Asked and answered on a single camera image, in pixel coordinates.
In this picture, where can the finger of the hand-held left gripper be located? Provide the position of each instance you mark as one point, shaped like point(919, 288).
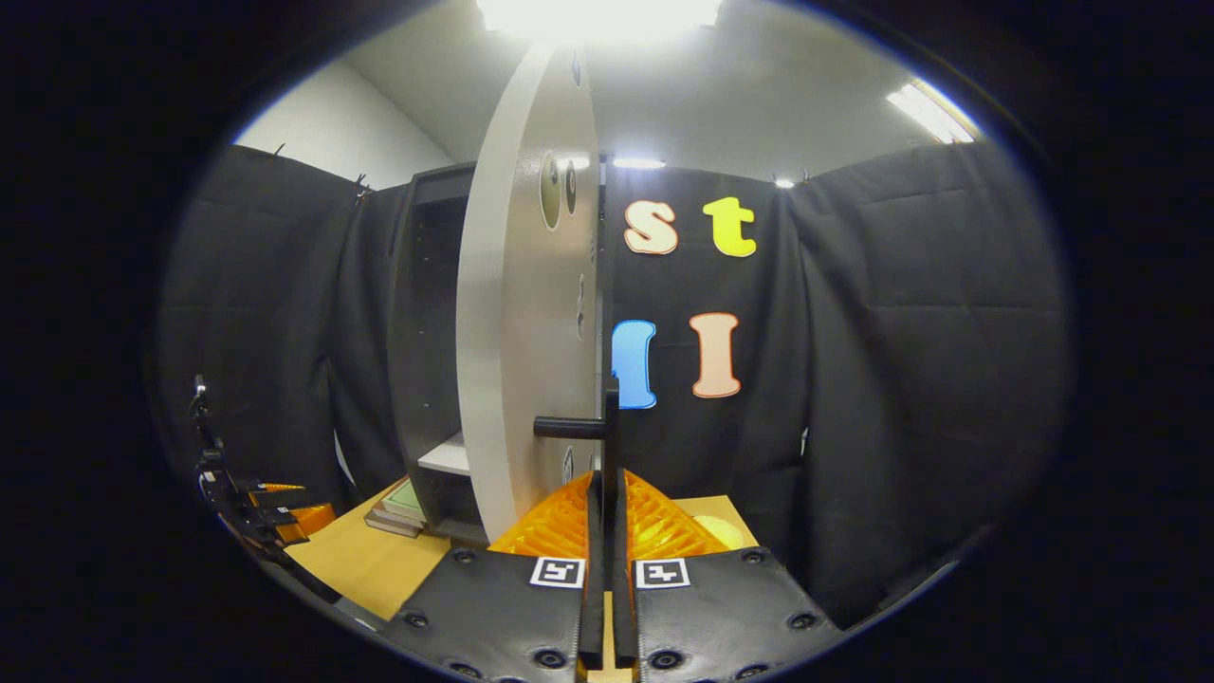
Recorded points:
point(308, 520)
point(280, 488)

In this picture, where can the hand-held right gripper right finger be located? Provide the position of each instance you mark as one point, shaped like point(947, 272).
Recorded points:
point(618, 569)

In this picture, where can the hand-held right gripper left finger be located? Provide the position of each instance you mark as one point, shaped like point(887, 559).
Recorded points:
point(593, 569)

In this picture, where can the green notebook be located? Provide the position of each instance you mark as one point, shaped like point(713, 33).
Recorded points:
point(406, 498)

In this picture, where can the yellow bun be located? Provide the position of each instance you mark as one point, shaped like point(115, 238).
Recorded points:
point(726, 533)

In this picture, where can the black backdrop cloth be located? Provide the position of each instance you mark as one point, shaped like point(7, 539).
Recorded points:
point(901, 379)

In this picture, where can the long ceiling light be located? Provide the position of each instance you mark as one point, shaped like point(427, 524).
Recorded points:
point(929, 112)
point(597, 17)

